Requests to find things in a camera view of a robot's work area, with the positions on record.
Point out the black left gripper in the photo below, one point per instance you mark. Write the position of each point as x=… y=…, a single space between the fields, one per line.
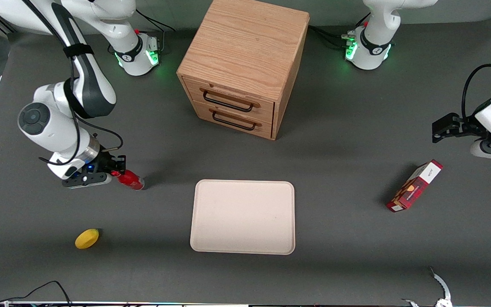
x=463 y=126

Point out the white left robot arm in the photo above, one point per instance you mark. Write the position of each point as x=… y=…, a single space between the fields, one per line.
x=375 y=25

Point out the narrow wooden drawer front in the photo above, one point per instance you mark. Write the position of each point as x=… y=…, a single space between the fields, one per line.
x=205 y=111

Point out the wooden two-drawer cabinet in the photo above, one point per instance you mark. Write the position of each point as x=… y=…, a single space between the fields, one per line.
x=245 y=42

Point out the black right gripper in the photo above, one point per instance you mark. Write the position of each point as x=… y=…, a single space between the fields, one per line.
x=103 y=162

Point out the beige rectangular tray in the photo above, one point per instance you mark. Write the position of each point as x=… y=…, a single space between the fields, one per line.
x=243 y=217

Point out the red coke bottle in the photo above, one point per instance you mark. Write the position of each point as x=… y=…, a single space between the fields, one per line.
x=132 y=181

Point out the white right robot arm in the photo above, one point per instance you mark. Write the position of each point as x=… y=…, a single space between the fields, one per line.
x=53 y=123

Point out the yellow lemon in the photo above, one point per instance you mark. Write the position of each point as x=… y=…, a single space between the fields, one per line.
x=87 y=238

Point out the white serrated plastic strip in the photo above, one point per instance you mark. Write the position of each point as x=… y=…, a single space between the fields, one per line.
x=441 y=283

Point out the wide wooden drawer front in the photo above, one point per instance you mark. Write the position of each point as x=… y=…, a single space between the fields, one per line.
x=192 y=90

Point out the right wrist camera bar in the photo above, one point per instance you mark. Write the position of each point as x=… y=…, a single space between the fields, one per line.
x=85 y=180

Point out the red plaid shortbread box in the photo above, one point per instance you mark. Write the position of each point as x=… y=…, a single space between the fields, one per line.
x=411 y=189

